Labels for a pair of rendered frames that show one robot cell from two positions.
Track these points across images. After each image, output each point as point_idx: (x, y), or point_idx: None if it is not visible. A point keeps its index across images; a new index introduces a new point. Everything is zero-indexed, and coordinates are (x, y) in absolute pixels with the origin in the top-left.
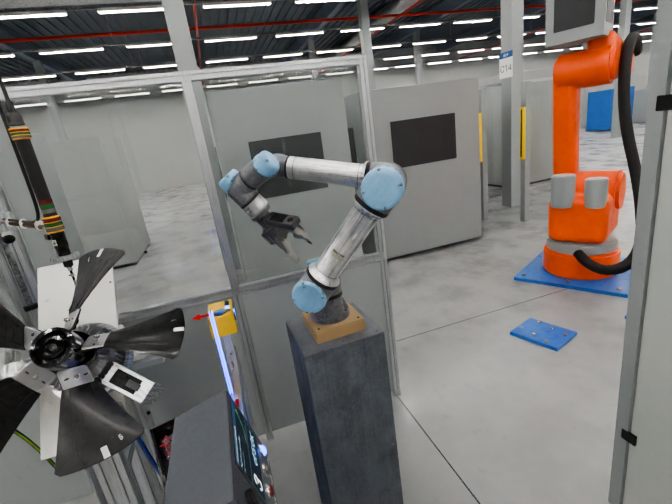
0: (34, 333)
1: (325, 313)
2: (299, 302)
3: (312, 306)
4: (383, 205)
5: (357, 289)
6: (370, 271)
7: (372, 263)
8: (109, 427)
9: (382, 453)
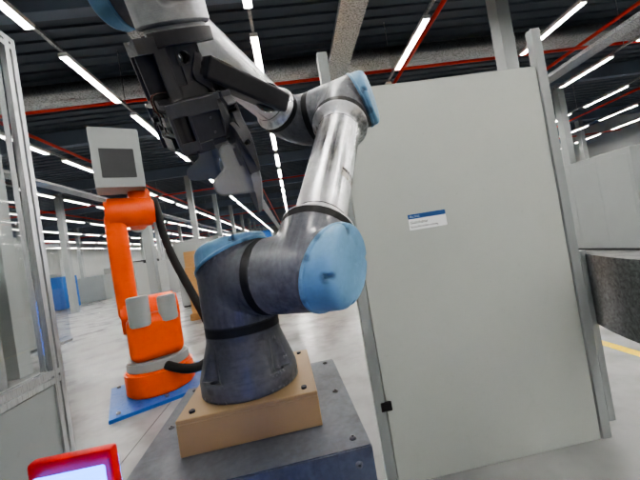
0: None
1: (284, 352)
2: (342, 278)
3: (357, 282)
4: (377, 115)
5: (12, 470)
6: (37, 414)
7: (40, 394)
8: None
9: None
